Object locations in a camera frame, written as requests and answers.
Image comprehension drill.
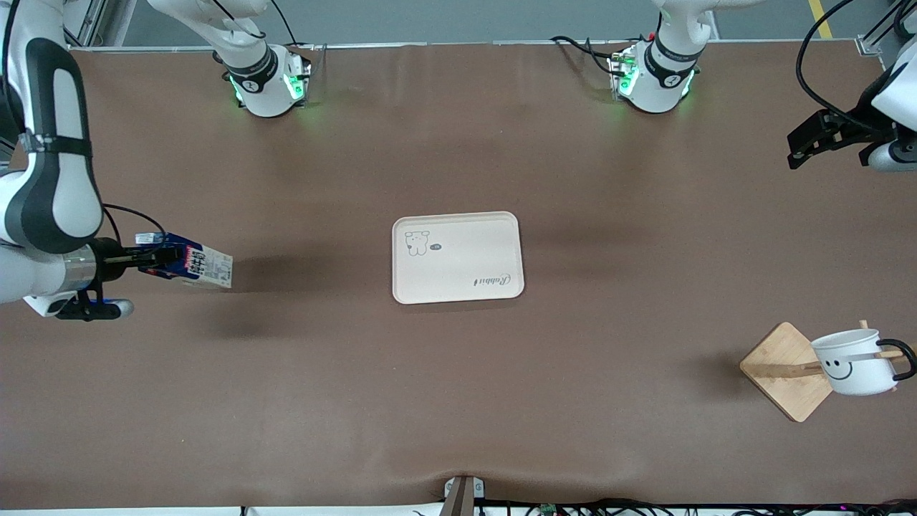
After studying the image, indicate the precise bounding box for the blue white milk carton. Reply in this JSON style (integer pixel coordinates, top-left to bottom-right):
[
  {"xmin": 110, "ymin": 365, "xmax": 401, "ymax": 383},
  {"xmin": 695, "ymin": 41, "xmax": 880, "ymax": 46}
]
[{"xmin": 135, "ymin": 231, "xmax": 234, "ymax": 290}]

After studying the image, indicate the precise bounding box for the white smiley mug black handle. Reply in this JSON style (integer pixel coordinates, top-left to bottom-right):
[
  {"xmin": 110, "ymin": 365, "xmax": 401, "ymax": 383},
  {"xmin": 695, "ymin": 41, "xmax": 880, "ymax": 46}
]
[{"xmin": 811, "ymin": 328, "xmax": 917, "ymax": 396}]

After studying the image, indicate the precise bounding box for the wooden cup rack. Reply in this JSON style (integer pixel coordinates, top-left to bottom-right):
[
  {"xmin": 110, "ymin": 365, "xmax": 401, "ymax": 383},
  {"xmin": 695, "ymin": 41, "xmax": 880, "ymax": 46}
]
[{"xmin": 739, "ymin": 320, "xmax": 917, "ymax": 424}]

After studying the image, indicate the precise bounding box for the cream plastic tray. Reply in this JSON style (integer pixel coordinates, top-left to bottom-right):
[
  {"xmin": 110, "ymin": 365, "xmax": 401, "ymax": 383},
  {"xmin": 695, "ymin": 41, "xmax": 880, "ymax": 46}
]
[{"xmin": 392, "ymin": 211, "xmax": 525, "ymax": 305}]

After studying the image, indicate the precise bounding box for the aluminium frame profile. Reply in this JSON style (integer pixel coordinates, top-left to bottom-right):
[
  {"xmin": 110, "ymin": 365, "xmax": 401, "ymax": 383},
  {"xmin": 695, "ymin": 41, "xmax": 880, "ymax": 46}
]
[
  {"xmin": 61, "ymin": 0, "xmax": 108, "ymax": 51},
  {"xmin": 856, "ymin": 0, "xmax": 917, "ymax": 80}
]

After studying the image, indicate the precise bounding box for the black left arm base cable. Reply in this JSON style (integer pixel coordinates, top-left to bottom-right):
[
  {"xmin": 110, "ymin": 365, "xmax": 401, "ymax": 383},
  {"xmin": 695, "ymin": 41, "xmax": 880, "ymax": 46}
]
[{"xmin": 550, "ymin": 34, "xmax": 624, "ymax": 76}]

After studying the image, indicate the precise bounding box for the black arm base cable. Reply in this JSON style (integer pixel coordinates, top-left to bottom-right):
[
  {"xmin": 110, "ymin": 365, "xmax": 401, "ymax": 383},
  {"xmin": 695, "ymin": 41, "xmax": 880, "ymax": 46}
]
[
  {"xmin": 269, "ymin": 0, "xmax": 316, "ymax": 52},
  {"xmin": 550, "ymin": 34, "xmax": 624, "ymax": 76}
]

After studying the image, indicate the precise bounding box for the black right arm base cable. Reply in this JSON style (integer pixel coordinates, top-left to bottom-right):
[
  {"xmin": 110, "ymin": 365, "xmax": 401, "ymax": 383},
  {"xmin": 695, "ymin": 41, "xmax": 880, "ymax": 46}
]
[{"xmin": 269, "ymin": 0, "xmax": 316, "ymax": 52}]

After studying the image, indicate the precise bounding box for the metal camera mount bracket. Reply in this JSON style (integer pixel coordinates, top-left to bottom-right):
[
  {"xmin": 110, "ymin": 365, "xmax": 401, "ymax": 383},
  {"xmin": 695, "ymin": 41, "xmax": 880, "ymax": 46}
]
[{"xmin": 440, "ymin": 474, "xmax": 486, "ymax": 516}]

